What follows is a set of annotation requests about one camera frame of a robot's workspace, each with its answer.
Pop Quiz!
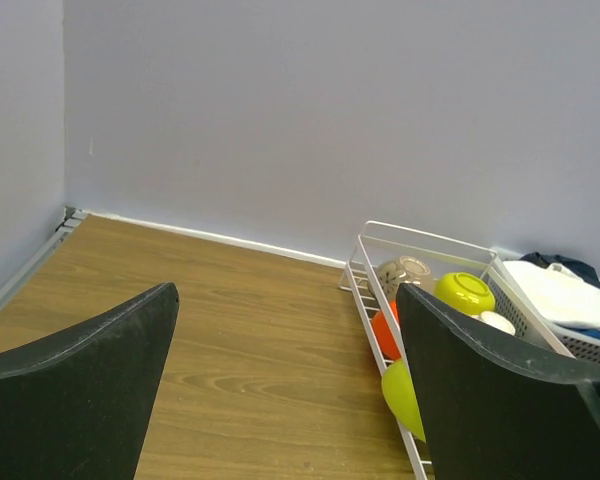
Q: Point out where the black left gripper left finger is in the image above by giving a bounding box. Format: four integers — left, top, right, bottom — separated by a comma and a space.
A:
0, 283, 179, 479

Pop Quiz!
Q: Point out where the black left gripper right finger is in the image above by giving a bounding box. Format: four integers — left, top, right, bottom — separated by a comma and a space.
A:
396, 284, 600, 479

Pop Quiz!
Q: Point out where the lime green bowl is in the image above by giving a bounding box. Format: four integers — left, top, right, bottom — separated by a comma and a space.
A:
434, 272, 496, 316
381, 358, 426, 442

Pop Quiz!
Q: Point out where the white bowl orange pattern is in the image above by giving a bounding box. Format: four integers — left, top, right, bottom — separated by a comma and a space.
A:
472, 311, 516, 336

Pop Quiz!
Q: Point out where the lime green bowl front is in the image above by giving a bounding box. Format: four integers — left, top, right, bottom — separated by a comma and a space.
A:
381, 358, 426, 442

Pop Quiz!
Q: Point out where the grey perforated laundry basket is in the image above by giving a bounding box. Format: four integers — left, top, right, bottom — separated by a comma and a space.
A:
485, 257, 600, 364

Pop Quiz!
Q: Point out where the white folded towel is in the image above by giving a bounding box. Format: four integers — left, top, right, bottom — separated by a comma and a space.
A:
503, 260, 600, 332

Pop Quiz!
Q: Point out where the dark blue cloth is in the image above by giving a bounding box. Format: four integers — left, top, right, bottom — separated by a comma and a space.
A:
520, 252, 600, 289

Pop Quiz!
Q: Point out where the beige floral ceramic bowl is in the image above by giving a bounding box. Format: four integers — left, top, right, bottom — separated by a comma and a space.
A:
375, 256, 435, 301

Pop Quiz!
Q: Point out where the white wire dish rack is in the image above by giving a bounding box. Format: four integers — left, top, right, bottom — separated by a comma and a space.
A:
337, 220, 499, 480

